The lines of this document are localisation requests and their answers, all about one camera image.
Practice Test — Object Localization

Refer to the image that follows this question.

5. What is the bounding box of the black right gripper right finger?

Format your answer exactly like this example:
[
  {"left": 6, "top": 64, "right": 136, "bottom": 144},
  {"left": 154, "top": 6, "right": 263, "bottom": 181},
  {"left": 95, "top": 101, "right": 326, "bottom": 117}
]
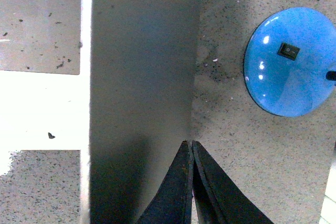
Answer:
[{"left": 192, "top": 141, "right": 272, "bottom": 224}]

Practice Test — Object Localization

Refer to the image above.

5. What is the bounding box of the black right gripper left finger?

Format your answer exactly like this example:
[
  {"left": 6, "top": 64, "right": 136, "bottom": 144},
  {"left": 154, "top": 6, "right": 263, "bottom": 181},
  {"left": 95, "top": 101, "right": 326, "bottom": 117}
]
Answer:
[{"left": 137, "top": 141, "right": 194, "bottom": 224}]

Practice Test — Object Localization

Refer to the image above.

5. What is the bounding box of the grey laptop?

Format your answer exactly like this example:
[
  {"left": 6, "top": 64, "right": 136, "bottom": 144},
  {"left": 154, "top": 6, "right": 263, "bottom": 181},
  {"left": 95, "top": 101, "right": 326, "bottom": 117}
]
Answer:
[{"left": 1, "top": 0, "right": 201, "bottom": 223}]

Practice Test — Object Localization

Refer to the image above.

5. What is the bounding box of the blue desk lamp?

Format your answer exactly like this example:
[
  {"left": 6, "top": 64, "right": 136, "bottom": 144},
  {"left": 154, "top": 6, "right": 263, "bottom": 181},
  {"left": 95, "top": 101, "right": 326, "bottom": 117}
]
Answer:
[{"left": 244, "top": 7, "right": 335, "bottom": 117}]

